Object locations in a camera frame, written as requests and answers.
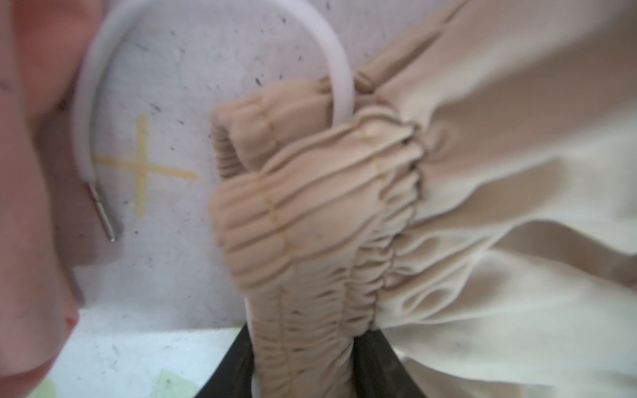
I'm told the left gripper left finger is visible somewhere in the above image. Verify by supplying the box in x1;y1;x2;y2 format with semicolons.
195;324;255;398

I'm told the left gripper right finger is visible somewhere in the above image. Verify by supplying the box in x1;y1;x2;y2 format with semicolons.
352;330;426;398

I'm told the beige drawstring garment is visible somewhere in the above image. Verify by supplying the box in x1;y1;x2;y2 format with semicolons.
69;0;637;398

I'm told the pink printed t-shirt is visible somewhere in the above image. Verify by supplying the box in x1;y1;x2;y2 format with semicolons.
1;1;103;397

